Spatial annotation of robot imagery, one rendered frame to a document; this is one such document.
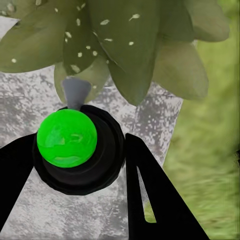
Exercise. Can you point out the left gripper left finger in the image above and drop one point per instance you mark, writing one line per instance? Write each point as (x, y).
(16, 163)

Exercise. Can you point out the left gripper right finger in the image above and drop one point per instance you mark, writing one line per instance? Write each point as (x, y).
(173, 218)

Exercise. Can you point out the pot plant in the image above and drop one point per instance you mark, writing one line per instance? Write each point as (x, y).
(134, 41)

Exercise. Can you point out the insectifuge atomizer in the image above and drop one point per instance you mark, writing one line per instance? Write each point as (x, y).
(80, 149)

